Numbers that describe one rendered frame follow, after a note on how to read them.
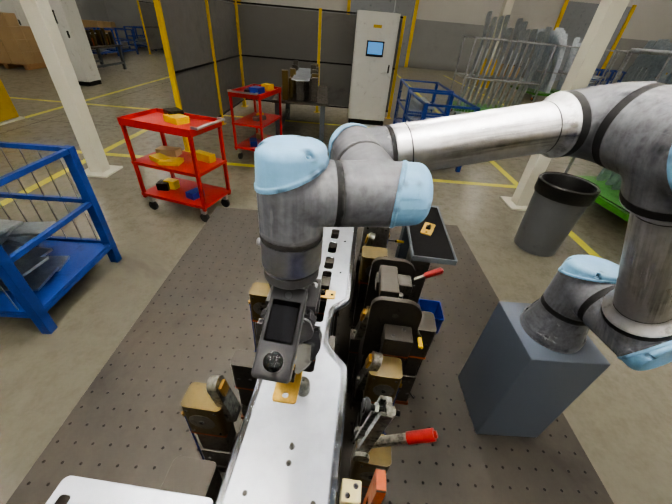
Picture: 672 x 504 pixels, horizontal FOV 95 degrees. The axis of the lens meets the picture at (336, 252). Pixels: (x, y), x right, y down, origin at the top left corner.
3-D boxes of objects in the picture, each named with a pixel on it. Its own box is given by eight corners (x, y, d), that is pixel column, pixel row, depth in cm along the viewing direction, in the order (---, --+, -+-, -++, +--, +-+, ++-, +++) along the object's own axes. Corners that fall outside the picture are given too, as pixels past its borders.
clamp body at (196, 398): (206, 444, 91) (180, 377, 71) (246, 450, 91) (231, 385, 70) (196, 470, 86) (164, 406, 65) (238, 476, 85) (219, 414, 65)
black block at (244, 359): (238, 402, 102) (225, 347, 84) (267, 406, 101) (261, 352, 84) (232, 418, 97) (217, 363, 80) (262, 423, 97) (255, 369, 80)
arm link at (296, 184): (342, 155, 29) (247, 153, 27) (333, 252, 35) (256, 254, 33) (330, 133, 35) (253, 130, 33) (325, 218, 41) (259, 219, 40)
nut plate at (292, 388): (284, 354, 54) (284, 350, 53) (305, 357, 54) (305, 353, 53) (271, 401, 47) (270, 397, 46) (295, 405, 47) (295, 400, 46)
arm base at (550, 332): (561, 310, 90) (579, 285, 84) (595, 355, 78) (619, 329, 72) (510, 307, 89) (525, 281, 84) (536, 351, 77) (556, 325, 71)
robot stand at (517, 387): (510, 380, 115) (564, 305, 92) (537, 437, 99) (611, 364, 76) (457, 376, 115) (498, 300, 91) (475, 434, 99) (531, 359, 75)
